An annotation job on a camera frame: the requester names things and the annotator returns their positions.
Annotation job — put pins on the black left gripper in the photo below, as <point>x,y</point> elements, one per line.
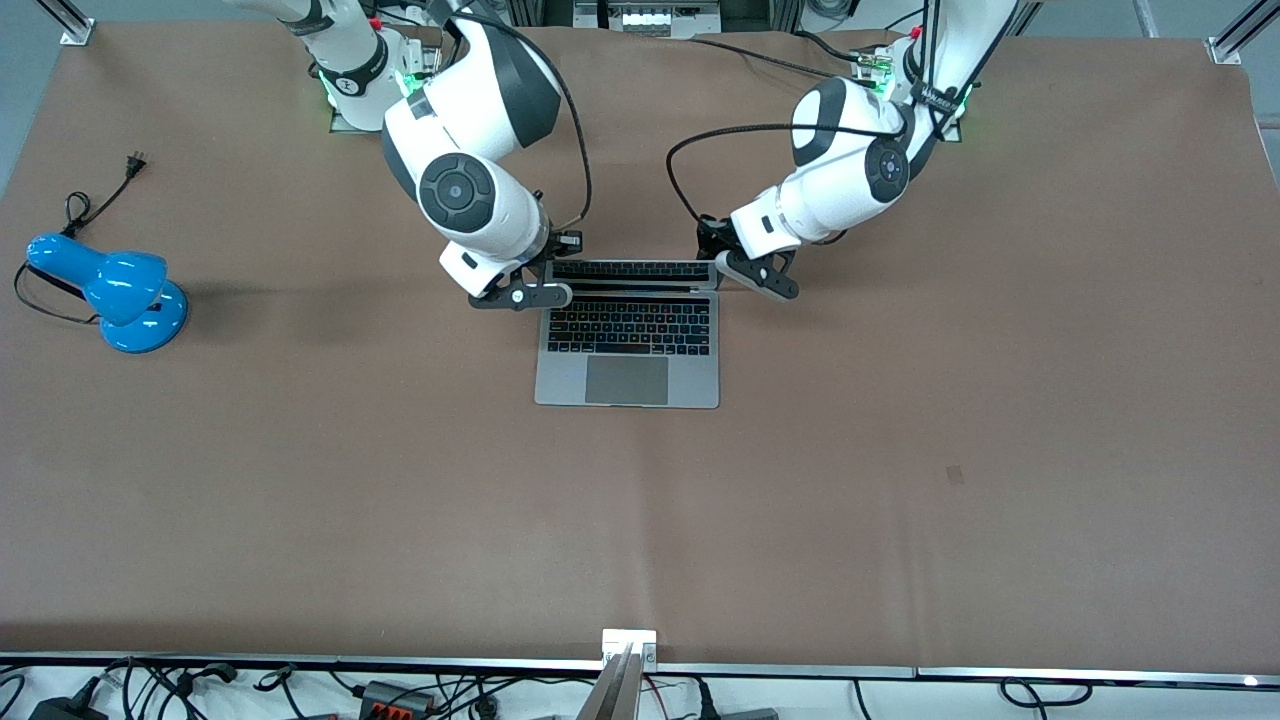
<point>712,238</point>

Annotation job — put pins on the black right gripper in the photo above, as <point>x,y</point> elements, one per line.
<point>560,244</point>

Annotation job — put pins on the grey aluminium laptop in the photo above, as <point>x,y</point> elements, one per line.
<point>626,380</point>

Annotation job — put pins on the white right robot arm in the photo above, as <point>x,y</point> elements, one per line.
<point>480,100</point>

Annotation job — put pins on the white power strip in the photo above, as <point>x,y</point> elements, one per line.
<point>655,20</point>

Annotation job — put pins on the blue desk lamp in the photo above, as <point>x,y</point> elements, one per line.
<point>125,300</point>

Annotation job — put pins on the black plug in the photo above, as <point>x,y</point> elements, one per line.
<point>705,700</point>

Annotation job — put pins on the black orange connector block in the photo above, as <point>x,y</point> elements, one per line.
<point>395,697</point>

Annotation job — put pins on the aluminium corner profile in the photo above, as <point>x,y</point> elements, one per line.
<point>1235,40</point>
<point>72,25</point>

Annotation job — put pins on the black power adapter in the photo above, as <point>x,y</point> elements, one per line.
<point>65,710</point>

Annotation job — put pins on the aluminium frame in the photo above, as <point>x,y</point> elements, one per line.
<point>520,12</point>

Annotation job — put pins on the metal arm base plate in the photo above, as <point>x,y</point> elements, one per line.
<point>345,125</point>
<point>957,128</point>

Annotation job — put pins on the white mounting bracket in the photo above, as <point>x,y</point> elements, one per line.
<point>615,638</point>

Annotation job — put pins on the aluminium camera post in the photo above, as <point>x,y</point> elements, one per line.
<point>612,695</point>

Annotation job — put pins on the metal table edge rail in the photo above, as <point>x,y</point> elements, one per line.
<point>1000,674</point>

